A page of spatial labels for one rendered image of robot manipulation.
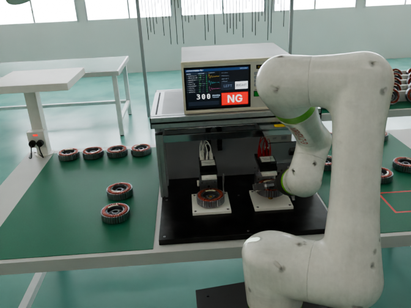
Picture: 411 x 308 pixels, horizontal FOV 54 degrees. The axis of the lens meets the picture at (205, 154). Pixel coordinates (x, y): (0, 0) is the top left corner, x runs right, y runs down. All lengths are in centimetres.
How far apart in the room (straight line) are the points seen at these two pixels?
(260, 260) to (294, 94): 36
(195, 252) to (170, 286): 101
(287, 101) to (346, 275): 37
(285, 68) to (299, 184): 47
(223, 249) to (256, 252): 56
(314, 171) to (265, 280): 47
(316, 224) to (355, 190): 71
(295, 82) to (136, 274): 190
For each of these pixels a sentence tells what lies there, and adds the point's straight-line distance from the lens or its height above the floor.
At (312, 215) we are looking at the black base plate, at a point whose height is 77.
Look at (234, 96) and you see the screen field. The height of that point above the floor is 118.
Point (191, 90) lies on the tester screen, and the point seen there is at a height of 121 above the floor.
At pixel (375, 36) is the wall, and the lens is 870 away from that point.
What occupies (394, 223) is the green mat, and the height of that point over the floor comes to 75.
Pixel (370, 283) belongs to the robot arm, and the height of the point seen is 106.
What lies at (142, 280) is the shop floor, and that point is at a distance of 251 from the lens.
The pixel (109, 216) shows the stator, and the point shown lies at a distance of 161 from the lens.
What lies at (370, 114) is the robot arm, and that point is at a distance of 85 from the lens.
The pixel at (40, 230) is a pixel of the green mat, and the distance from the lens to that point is 170.
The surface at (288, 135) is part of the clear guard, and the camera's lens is 152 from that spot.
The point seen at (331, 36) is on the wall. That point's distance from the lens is 838.
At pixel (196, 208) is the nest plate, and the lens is 160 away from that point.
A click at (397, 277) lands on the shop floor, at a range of 264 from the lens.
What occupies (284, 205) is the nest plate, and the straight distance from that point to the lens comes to 162.
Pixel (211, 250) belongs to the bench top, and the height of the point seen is 74.
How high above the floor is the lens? 161
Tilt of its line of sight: 24 degrees down
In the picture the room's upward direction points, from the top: 3 degrees counter-clockwise
